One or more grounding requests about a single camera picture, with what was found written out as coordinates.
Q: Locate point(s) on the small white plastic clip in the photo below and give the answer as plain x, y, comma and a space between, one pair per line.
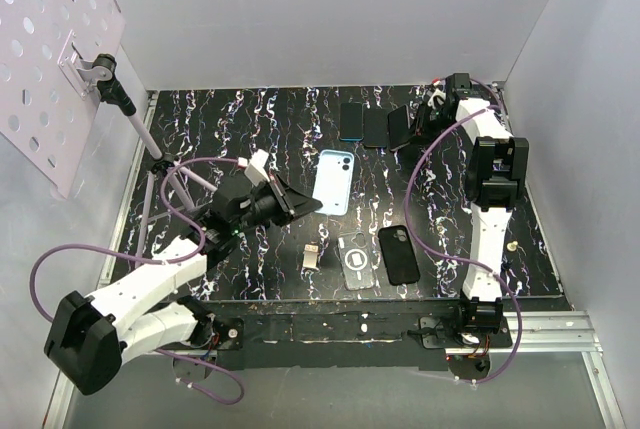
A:
310, 257

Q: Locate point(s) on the tripod stand lilac black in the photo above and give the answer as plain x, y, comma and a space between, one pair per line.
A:
112, 92

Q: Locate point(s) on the perforated lilac metal plate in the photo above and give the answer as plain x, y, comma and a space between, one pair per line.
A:
49, 98

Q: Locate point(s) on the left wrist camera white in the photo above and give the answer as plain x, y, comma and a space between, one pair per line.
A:
254, 167

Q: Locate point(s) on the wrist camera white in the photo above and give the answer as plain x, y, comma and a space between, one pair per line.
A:
437, 94
254, 167

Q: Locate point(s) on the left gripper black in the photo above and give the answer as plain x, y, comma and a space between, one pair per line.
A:
290, 203

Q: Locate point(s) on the aluminium frame rail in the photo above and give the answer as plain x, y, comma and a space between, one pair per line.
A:
557, 378

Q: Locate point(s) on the clear phone case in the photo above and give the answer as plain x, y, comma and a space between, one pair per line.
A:
356, 261

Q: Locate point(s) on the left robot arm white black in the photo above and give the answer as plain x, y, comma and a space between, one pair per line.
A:
93, 336

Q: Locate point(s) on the light blue phone case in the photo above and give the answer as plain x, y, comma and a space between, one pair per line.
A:
332, 186

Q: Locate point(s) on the dark phone blue edge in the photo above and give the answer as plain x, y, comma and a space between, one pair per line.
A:
351, 126

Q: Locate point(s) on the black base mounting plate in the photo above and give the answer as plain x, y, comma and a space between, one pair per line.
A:
332, 334

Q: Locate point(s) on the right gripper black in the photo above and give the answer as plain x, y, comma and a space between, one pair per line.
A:
422, 132

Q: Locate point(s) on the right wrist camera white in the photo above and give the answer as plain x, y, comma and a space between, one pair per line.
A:
437, 94

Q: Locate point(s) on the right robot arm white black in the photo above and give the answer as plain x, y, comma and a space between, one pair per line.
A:
494, 184

